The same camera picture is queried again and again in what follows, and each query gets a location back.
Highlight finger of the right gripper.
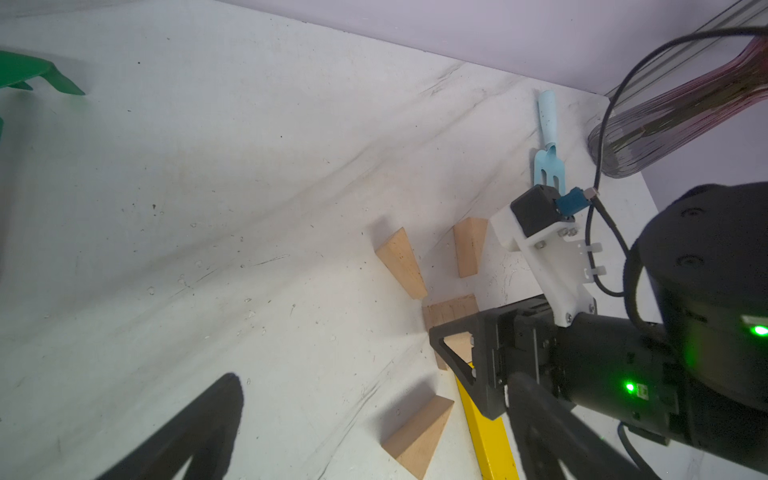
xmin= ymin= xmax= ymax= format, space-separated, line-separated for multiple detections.
xmin=429 ymin=314 xmax=506 ymax=420

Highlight green rake wooden handle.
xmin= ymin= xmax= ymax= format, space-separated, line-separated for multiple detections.
xmin=0 ymin=50 xmax=86 ymax=142

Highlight light blue toy fork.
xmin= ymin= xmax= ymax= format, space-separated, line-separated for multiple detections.
xmin=532 ymin=90 xmax=566 ymax=195

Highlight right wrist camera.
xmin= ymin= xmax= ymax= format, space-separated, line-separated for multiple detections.
xmin=490 ymin=185 xmax=596 ymax=327

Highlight yellow block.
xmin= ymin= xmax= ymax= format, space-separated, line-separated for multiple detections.
xmin=456 ymin=379 xmax=520 ymax=480

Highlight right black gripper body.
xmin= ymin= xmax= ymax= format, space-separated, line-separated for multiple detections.
xmin=479 ymin=295 xmax=684 ymax=438

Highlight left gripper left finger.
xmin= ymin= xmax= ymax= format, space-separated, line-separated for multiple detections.
xmin=100 ymin=373 xmax=244 ymax=479

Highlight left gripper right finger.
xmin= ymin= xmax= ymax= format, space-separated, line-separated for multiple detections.
xmin=507 ymin=373 xmax=654 ymax=479

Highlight wooden rectangular block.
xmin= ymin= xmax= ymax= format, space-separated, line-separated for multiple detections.
xmin=422 ymin=294 xmax=479 ymax=331
xmin=444 ymin=332 xmax=472 ymax=363

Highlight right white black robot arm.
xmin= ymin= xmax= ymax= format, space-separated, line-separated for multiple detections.
xmin=429 ymin=183 xmax=767 ymax=479

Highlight wooden triangle block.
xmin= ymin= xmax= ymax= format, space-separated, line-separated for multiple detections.
xmin=382 ymin=395 xmax=454 ymax=479
xmin=453 ymin=217 xmax=488 ymax=278
xmin=375 ymin=228 xmax=428 ymax=300

